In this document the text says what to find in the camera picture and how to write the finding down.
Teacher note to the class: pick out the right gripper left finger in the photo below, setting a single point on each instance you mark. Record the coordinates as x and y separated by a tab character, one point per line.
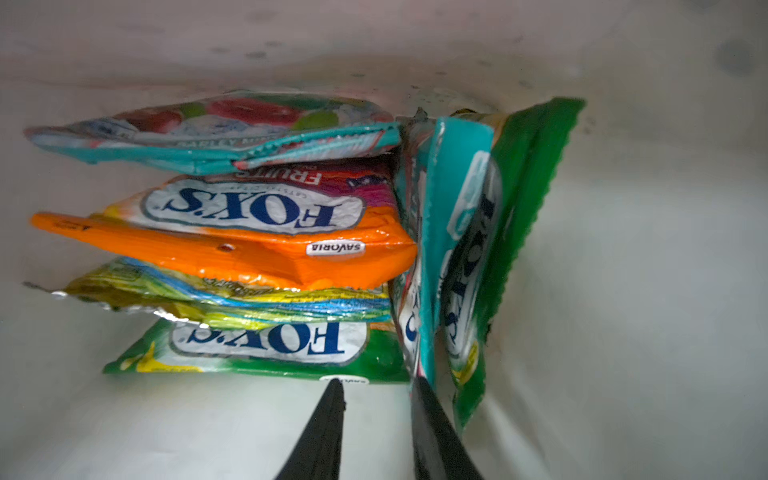
317	453

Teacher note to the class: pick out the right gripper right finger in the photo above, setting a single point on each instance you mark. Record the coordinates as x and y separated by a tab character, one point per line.
438	450

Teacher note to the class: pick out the yellow green Fox's candy bag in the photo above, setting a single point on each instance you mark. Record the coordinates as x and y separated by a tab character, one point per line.
128	285

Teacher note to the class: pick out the teal fruit Fox's candy bag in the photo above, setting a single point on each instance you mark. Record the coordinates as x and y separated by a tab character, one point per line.
237	131

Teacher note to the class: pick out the white paper gift bag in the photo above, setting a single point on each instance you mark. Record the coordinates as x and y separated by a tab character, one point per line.
631	342

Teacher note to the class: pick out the orange Fox's candy bag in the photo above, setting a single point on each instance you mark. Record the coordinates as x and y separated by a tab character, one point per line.
304	226

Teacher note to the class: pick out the green Fox's bag upright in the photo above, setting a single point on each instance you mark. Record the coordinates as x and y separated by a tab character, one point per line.
526	149

